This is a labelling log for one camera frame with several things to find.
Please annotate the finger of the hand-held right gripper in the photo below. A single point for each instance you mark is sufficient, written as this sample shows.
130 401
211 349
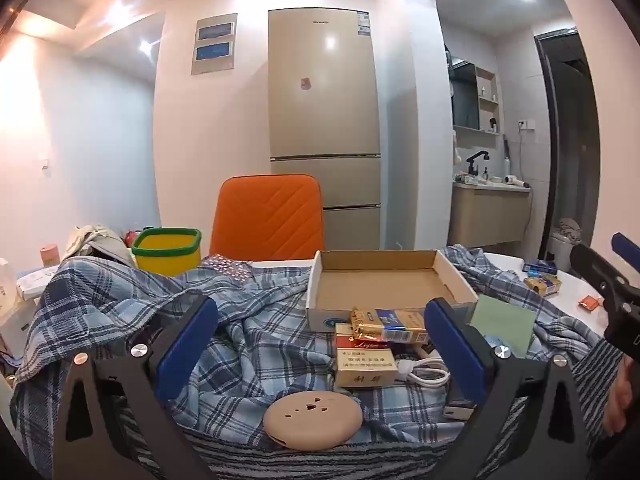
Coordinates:
592 266
626 246

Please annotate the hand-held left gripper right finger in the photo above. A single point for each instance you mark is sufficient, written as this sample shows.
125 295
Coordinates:
455 355

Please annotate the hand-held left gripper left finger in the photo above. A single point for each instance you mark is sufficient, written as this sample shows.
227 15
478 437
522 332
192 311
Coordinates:
187 342

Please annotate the green cloth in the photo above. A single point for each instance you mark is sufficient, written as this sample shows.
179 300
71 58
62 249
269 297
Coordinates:
505 321

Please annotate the red and gold cigarette pack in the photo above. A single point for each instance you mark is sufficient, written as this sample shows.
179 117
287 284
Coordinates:
365 366

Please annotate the shallow cardboard box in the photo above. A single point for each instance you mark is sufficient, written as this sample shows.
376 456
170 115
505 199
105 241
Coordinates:
385 285

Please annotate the round beige case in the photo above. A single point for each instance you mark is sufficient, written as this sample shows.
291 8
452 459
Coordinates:
312 420

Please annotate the person's right hand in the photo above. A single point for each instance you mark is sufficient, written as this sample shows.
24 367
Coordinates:
620 395

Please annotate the white bin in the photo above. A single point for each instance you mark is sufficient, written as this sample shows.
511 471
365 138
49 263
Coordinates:
562 247

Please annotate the small orange packet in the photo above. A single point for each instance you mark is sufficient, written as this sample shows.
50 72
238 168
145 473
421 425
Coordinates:
589 302

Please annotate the small gold pack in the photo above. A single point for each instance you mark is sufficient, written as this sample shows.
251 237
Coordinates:
545 285

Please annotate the small blue pack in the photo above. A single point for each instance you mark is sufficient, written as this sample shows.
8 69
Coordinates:
539 267

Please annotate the blue plaid cloth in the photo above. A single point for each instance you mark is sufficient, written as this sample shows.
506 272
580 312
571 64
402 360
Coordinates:
250 320

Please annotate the gold and blue cigarette pack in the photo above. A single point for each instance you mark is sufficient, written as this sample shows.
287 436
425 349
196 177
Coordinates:
395 325

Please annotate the dotted cloth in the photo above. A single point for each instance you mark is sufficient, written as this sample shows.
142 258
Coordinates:
227 266

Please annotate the yellow bin with green rim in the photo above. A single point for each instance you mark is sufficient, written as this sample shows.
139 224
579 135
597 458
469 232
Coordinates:
165 257

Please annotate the white hair dryer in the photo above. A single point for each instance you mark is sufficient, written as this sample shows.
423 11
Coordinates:
515 180

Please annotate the beige vanity cabinet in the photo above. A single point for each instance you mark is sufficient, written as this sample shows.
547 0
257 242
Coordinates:
487 215

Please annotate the small red object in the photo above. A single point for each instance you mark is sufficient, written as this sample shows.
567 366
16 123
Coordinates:
131 237

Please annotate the pile of clothes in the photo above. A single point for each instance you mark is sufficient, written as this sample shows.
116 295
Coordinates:
95 245

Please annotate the orange padded chair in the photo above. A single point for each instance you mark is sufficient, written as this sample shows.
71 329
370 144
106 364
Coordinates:
267 220

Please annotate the black faucet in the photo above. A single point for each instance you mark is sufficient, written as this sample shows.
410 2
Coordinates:
475 160

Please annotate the white wipes packet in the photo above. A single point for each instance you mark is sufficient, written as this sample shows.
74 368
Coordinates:
37 281

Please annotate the pink cup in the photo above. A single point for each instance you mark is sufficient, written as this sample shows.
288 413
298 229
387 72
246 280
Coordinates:
50 255

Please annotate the white box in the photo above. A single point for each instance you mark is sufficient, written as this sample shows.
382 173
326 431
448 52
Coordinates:
17 330

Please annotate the mirror cabinet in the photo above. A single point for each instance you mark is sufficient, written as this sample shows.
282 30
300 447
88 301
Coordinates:
464 95

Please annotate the beige three-door fridge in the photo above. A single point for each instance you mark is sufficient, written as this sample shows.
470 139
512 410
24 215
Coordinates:
320 110

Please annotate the pink fridge sticker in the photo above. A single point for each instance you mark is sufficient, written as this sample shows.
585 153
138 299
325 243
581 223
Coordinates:
305 83

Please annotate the dark door frame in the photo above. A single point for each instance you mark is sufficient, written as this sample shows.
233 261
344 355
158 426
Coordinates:
582 135

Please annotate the white wall outlet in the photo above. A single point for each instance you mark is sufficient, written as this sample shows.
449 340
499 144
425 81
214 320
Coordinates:
525 124

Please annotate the wall shelf niche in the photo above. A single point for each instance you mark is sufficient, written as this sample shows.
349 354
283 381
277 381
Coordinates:
487 105

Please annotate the grey wall panel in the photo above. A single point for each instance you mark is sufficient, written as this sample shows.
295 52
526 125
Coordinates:
215 45

